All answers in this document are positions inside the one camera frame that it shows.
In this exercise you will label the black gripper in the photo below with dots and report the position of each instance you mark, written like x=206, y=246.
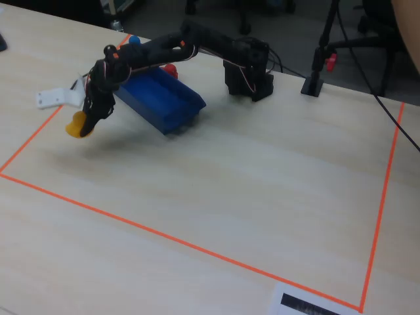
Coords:
x=96, y=109

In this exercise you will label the yellow toy duck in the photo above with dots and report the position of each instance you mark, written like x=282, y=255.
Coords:
x=73, y=126

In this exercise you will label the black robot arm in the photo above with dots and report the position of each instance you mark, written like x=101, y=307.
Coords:
x=213, y=39

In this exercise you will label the bare person forearm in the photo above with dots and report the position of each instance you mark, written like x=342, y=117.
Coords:
x=410, y=26

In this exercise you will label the blue plastic box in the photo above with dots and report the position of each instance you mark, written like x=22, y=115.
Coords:
x=157, y=98

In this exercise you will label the blue toy duck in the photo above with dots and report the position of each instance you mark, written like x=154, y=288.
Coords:
x=134, y=40

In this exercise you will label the red toy duck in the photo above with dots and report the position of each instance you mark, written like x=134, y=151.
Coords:
x=170, y=70

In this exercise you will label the orange tape strip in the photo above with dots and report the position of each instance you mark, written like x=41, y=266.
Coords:
x=210, y=253
x=384, y=197
x=33, y=137

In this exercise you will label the clear plastic bottle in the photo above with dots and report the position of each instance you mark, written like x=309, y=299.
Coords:
x=116, y=25

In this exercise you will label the dark rounded object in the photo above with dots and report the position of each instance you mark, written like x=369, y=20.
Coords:
x=2, y=42

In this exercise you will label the red clamp knob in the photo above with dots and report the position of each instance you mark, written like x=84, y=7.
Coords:
x=331, y=62

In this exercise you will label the white paper label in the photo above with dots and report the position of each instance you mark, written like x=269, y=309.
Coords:
x=277, y=305

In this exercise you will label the black office chair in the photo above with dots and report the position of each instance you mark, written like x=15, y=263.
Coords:
x=370, y=41

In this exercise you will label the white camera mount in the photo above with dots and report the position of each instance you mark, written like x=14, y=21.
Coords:
x=52, y=97

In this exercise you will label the black camera stand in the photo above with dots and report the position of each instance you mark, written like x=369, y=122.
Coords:
x=311, y=87

